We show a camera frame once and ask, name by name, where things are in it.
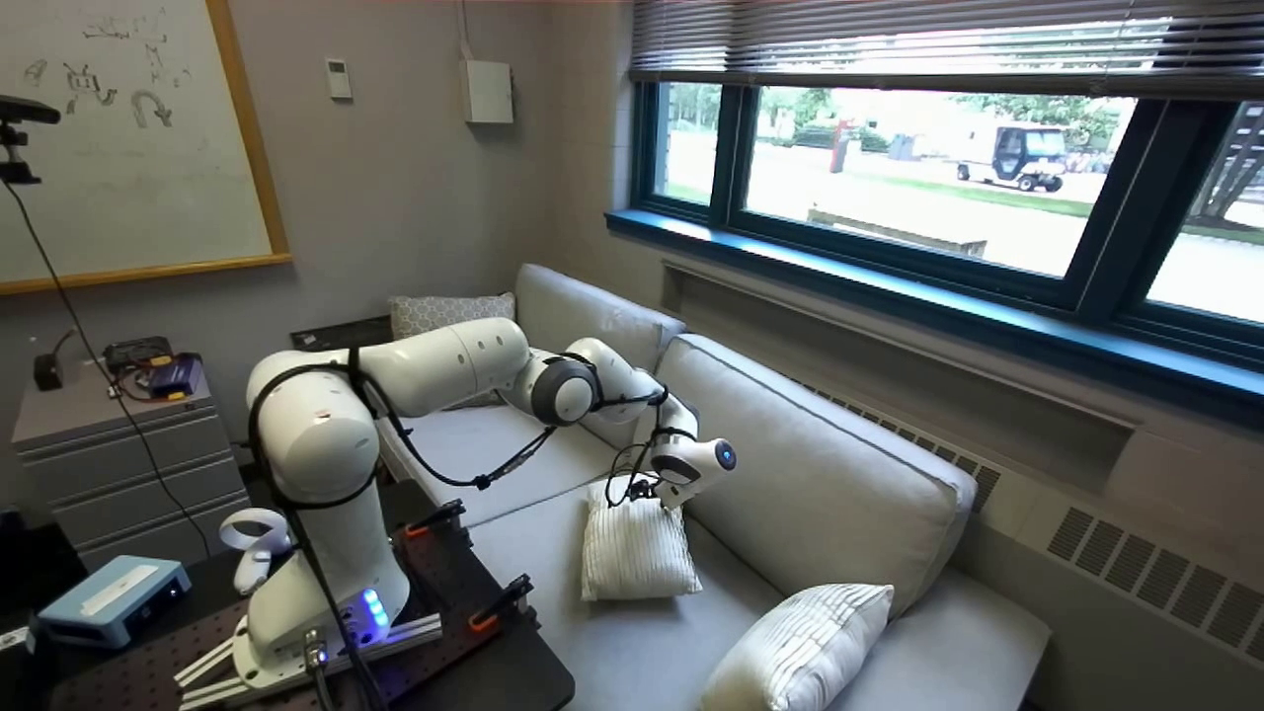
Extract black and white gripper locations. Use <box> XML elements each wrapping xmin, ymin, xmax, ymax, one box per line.
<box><xmin>601</xmin><ymin>467</ymin><xmax>700</xmax><ymax>509</ymax></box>

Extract small white striped pillow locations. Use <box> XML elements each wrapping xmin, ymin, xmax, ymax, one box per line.
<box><xmin>581</xmin><ymin>486</ymin><xmax>704</xmax><ymax>600</ymax></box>

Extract large white striped pillow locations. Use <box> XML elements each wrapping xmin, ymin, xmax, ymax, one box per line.
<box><xmin>700</xmin><ymin>586</ymin><xmax>892</xmax><ymax>711</ymax></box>

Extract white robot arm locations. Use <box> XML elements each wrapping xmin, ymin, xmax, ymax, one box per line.
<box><xmin>172</xmin><ymin>315</ymin><xmax>738</xmax><ymax>711</ymax></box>

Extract light grey couch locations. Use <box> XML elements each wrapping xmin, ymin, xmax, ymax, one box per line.
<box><xmin>412</xmin><ymin>263</ymin><xmax>1046</xmax><ymax>711</ymax></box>

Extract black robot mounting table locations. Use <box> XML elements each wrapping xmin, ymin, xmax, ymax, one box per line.
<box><xmin>48</xmin><ymin>486</ymin><xmax>575</xmax><ymax>711</ymax></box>

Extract grey patterned pillow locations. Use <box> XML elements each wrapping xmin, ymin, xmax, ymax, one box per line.
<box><xmin>387</xmin><ymin>291</ymin><xmax>513</xmax><ymax>336</ymax></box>

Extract white VR controller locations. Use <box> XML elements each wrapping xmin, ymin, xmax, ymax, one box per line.
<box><xmin>221</xmin><ymin>506</ymin><xmax>292</xmax><ymax>595</ymax></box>

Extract items on cabinet top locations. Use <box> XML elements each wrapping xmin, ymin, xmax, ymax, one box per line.
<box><xmin>107</xmin><ymin>336</ymin><xmax>200</xmax><ymax>402</ymax></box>

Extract grey drawer cabinet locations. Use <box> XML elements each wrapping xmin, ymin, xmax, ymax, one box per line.
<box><xmin>10</xmin><ymin>362</ymin><xmax>250</xmax><ymax>567</ymax></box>

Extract white thermostat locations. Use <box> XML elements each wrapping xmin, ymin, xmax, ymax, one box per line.
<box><xmin>325</xmin><ymin>55</ymin><xmax>355</xmax><ymax>104</ymax></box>

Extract blue and white box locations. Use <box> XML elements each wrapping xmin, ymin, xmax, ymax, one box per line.
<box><xmin>39</xmin><ymin>554</ymin><xmax>190</xmax><ymax>648</ymax></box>

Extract wood framed whiteboard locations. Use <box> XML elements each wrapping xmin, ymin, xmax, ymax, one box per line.
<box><xmin>0</xmin><ymin>0</ymin><xmax>286</xmax><ymax>298</ymax></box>

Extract teal framed window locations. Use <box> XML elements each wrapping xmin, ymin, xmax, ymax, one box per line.
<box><xmin>608</xmin><ymin>79</ymin><xmax>1264</xmax><ymax>427</ymax></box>

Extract grey window blinds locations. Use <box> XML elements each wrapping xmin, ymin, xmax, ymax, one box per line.
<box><xmin>630</xmin><ymin>0</ymin><xmax>1264</xmax><ymax>104</ymax></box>

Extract orange handled clamp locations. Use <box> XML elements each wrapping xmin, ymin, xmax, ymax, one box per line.
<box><xmin>394</xmin><ymin>498</ymin><xmax>466</xmax><ymax>542</ymax></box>
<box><xmin>466</xmin><ymin>574</ymin><xmax>531</xmax><ymax>631</ymax></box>

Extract white wall box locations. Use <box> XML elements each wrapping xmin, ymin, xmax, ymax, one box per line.
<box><xmin>462</xmin><ymin>59</ymin><xmax>513</xmax><ymax>128</ymax></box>

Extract wall radiator vent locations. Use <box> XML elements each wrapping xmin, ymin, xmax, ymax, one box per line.
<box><xmin>845</xmin><ymin>400</ymin><xmax>1264</xmax><ymax>669</ymax></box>

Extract black camera on stand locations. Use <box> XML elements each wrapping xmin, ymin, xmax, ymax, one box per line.
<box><xmin>0</xmin><ymin>95</ymin><xmax>64</xmax><ymax>184</ymax></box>

